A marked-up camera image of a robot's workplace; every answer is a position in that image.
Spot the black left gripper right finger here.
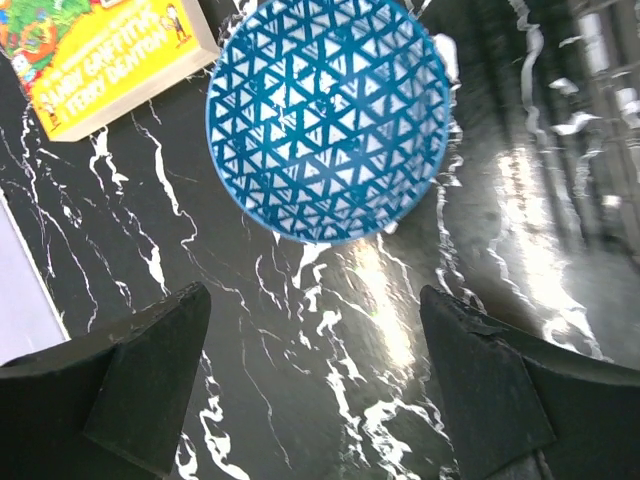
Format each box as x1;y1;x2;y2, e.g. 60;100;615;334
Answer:
420;286;639;479

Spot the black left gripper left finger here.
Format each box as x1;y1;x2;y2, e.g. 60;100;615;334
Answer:
1;282;211;479

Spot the blue triangle patterned bowl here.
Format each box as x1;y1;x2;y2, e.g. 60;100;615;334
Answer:
205;1;450;244

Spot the orange green paperback book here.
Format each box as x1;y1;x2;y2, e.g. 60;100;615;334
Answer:
1;0;220;142

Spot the wire dish rack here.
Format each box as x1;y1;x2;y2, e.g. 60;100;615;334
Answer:
539;1;639;250

